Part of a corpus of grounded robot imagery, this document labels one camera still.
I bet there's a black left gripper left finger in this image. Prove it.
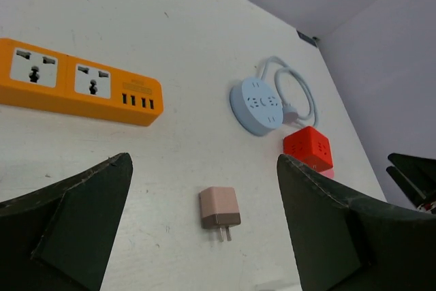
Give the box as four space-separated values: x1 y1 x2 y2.
1 153 133 290

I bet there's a red cube socket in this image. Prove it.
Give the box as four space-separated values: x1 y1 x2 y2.
283 126 333 172

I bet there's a black corner label right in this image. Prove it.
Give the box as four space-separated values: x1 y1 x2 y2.
296 30 317 48

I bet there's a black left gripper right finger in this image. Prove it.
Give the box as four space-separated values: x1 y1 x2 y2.
277 154 435 290

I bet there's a light blue round socket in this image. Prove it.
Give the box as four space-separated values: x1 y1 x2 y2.
230 77 283 136

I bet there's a light blue socket cable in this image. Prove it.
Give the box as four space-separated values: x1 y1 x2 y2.
255 55 319 129

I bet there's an orange power strip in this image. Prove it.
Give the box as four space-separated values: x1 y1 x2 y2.
1 37 164 126

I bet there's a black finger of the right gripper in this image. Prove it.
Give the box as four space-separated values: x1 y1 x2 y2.
386 153 435 209

